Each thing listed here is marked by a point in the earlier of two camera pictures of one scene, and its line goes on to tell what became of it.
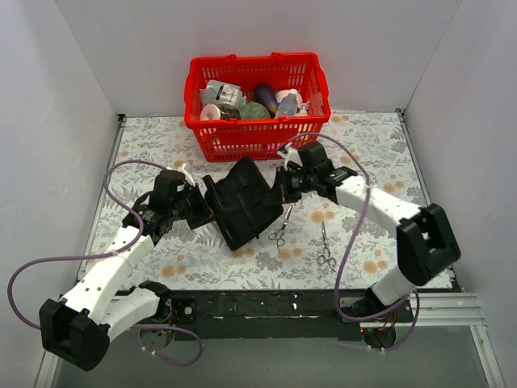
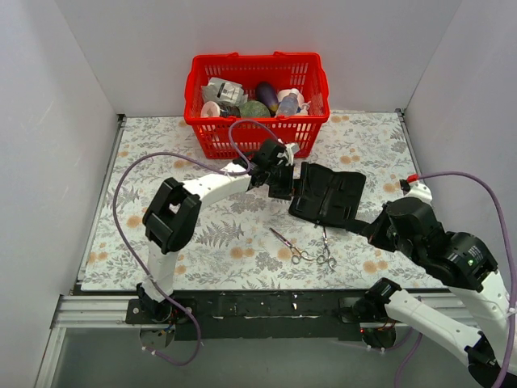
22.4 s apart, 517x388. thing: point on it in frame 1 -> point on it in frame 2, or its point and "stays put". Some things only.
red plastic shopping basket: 243,139 stays put
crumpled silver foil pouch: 223,94 stays put
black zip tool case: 238,202 -> 329,198
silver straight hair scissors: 322,259 stays put
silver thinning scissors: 278,236 -> 298,254
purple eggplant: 265,94 stays put
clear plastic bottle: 288,105 stays put
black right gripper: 280,184 -> 376,231
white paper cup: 210,112 stays put
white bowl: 282,94 stays put
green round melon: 253,110 stays put
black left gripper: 207,196 -> 280,183
